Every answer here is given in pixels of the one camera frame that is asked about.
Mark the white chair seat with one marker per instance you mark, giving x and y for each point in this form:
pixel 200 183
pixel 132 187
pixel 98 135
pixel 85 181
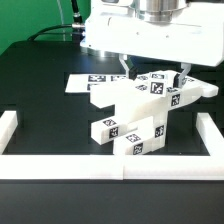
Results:
pixel 135 112

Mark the white nut cube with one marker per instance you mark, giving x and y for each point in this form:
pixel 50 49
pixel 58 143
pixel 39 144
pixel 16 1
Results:
pixel 159 82

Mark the white chair back frame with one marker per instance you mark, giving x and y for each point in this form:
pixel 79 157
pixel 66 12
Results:
pixel 137 92

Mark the white marker base plate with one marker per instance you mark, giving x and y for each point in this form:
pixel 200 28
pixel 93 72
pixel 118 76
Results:
pixel 85 83

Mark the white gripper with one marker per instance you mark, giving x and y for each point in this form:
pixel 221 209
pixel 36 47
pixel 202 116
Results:
pixel 175 30

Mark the white U-shaped fence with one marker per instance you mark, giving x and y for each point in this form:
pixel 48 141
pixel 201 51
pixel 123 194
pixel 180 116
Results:
pixel 91 167

